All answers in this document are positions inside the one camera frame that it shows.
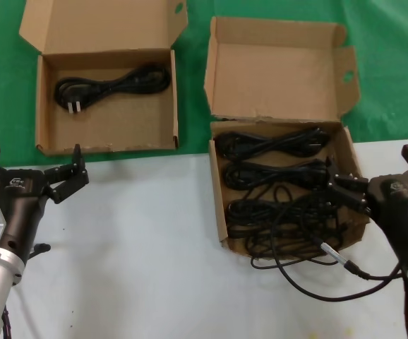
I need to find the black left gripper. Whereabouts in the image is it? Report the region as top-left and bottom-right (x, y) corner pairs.
(0, 142), (90, 261)

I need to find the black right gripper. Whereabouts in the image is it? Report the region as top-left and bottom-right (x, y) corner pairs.
(323, 143), (408, 273)

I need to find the black power cord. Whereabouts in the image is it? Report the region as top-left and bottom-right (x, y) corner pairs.
(54, 62), (172, 114)
(224, 158), (332, 190)
(213, 126), (332, 159)
(227, 197), (318, 234)

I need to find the cardboard box with round hole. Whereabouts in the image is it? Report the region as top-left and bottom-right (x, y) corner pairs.
(18, 0), (189, 156)

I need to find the cardboard box with torn lid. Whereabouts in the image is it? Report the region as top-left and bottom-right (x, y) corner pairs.
(203, 16), (371, 257)

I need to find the black cable connector stub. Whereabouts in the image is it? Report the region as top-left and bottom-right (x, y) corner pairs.
(29, 243), (52, 261)

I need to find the thin cable with silver connector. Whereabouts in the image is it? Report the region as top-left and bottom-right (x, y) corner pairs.
(272, 192), (408, 304)

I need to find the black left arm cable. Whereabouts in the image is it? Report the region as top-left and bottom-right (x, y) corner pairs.
(0, 305), (14, 339)

